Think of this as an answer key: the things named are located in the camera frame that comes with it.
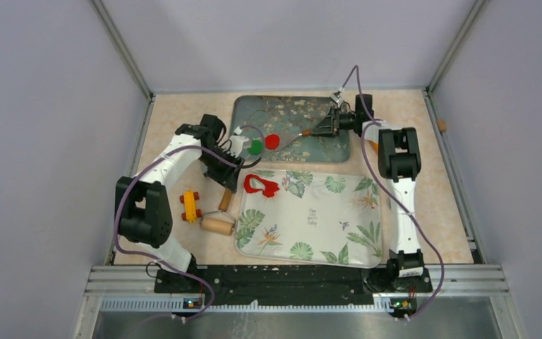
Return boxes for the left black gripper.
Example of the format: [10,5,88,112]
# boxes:
[198,147,245,194]

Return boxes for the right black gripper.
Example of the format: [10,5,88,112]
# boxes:
[309,107,358,139]

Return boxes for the red dough scrap ring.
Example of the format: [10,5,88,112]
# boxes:
[243,174,282,198]

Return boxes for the wooden rolling pin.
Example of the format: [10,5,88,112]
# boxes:
[200,189,236,236]

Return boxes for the red dough piece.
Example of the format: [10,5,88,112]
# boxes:
[264,133,281,150]

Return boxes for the white leaf pattern tray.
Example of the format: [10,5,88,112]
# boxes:
[235,169,383,268]

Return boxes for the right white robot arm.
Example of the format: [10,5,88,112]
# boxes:
[325,91,425,291]

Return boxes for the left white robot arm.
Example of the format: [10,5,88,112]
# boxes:
[114,114,251,292]

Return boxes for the green dough disc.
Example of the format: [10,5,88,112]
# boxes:
[248,140,265,156]

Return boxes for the orange toy carrot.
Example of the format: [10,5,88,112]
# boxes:
[367,140,379,154]

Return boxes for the yellow red toy car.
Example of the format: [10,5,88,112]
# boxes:
[179,190,202,223]

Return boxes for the teal blossom pattern tray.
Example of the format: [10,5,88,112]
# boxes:
[231,95,350,163]

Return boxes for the small wooden block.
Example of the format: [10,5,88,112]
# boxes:
[436,118,447,133]

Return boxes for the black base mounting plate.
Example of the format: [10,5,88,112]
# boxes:
[154,265,433,306]

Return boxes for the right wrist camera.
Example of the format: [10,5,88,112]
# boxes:
[330,88,349,113]

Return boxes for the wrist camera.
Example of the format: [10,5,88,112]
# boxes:
[228,133,251,157]
[330,88,349,113]

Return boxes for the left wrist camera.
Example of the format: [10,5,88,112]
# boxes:
[228,133,251,157]

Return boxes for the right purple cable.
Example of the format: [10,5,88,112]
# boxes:
[338,64,446,321]

